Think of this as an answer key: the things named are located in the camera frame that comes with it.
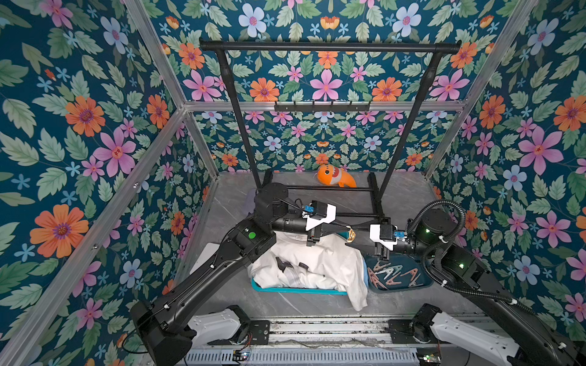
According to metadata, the beige wooden clothespin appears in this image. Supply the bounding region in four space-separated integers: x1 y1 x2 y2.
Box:
347 229 356 243

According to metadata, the white t-shirt black print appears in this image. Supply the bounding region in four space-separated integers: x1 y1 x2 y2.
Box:
249 230 370 312

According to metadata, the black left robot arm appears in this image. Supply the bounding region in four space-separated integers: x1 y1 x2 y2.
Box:
130 183 355 365

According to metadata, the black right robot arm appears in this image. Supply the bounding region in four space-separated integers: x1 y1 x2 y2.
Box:
354 200 585 365

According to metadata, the teal laundry basket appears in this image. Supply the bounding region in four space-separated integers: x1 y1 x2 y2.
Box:
250 230 353 296

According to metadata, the dark teal clothespin tray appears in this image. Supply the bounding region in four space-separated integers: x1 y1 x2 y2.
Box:
364 255 433 294

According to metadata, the black clothes rack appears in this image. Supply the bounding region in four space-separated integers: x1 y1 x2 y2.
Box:
199 40 462 221

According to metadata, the orange fish plush toy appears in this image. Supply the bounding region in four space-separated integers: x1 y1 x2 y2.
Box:
317 164 357 188

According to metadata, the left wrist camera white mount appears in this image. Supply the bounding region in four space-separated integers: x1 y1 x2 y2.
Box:
302 201 337 231

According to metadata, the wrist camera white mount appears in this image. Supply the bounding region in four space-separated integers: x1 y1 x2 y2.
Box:
302 201 337 231
369 224 397 252

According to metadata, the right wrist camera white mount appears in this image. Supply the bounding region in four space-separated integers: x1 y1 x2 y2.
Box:
369 224 397 252

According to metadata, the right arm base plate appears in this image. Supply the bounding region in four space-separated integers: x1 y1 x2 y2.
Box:
385 320 438 344

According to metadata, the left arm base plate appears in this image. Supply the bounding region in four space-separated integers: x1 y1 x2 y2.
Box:
229 320 271 346

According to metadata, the black wall hook rail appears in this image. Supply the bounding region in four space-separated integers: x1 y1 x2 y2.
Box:
273 101 371 113

